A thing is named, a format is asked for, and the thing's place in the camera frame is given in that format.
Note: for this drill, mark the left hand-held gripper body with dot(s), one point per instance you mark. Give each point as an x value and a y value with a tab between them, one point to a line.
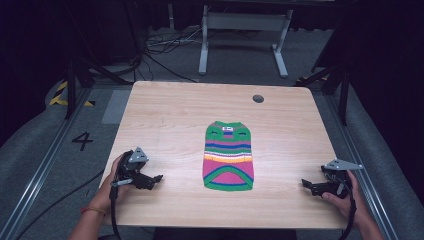
128	168

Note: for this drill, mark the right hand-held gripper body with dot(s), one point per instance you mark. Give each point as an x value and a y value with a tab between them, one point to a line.
337	181

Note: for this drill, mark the striped knitted pet sweater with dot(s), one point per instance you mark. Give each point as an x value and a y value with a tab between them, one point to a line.
228	166

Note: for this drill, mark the person's right hand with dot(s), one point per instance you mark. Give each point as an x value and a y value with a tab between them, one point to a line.
354	208

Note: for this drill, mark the person's left hand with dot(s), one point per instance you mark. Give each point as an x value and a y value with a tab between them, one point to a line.
105	195

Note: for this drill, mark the black metal stand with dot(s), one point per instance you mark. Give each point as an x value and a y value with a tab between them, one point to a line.
70	90
344	96

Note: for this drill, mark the grey round table grommet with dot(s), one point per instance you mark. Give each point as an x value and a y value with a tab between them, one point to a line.
258	98

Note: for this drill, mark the grey metal floor rail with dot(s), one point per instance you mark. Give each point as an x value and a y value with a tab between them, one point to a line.
358	160
40	173

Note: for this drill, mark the white metal table frame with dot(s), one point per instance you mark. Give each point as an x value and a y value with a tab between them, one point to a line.
246	21

